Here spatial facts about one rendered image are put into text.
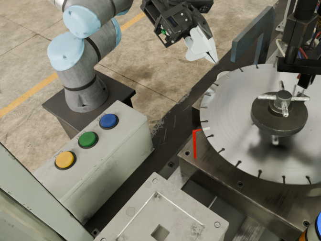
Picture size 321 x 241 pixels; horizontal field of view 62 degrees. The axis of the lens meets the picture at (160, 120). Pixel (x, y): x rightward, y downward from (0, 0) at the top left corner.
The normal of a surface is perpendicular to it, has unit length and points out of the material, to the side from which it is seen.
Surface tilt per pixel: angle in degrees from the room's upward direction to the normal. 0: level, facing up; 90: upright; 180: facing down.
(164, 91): 0
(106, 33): 63
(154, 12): 34
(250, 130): 0
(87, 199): 90
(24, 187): 90
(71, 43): 8
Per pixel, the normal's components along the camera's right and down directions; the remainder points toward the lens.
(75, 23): -0.53, 0.69
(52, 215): 0.76, 0.43
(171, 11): 0.25, -0.22
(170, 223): -0.12, -0.64
